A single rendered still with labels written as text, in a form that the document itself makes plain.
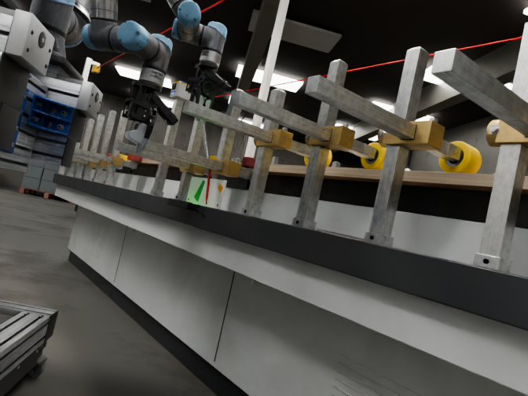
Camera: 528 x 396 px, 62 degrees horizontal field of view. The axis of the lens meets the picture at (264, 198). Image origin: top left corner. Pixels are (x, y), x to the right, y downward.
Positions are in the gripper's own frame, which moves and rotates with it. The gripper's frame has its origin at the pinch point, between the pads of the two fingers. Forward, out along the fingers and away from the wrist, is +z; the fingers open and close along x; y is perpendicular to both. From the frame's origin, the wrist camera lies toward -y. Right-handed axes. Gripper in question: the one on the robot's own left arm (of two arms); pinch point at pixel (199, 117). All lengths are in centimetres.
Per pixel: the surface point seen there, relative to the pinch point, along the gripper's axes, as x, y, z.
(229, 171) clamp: 0.4, -19.4, 17.6
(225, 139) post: -2.3, -12.4, 6.3
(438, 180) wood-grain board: 9, -89, 11
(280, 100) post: 4.9, -36.1, -6.9
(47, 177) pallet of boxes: -547, 1018, 69
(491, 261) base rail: 33, -105, 28
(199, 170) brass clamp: -10.3, 3.3, 18.4
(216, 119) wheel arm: 27.0, -32.2, 6.7
